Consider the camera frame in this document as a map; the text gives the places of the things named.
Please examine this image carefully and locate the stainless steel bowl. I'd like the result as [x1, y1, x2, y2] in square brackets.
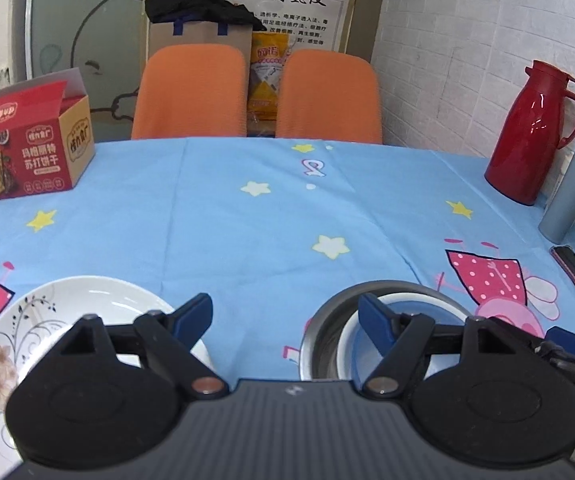
[298, 280, 470, 380]

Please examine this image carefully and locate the red cracker box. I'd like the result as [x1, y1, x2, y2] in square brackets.
[0, 67, 96, 200]

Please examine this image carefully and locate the white floral oval plate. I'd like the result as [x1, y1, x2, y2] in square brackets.
[0, 275, 192, 477]

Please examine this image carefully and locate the brown cardboard box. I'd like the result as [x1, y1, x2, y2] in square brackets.
[146, 21, 253, 62]

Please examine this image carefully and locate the right orange chair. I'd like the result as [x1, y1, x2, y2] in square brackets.
[276, 49, 383, 144]

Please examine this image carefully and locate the orange chair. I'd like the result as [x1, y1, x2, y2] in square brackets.
[276, 49, 383, 144]
[130, 44, 248, 140]

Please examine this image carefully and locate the white poster with chinese text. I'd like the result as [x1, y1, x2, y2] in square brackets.
[227, 0, 355, 52]

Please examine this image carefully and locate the blue cartoon pig tablecloth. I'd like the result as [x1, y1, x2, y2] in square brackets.
[0, 138, 575, 382]

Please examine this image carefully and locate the glass door with cartoon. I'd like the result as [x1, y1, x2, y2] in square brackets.
[25, 0, 144, 142]

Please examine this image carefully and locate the red thermos jug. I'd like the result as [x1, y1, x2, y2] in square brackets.
[485, 60, 575, 206]

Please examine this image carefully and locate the black cloth on box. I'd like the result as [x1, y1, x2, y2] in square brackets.
[144, 0, 267, 32]

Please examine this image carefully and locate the left orange chair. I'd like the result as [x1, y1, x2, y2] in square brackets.
[130, 44, 248, 140]

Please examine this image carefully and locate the yellow snack bag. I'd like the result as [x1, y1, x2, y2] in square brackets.
[248, 32, 289, 122]

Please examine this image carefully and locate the white ribbed bowl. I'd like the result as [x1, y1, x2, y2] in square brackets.
[336, 292, 469, 386]

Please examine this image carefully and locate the blue translucent plastic bowl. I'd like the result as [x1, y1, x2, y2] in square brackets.
[336, 292, 469, 386]

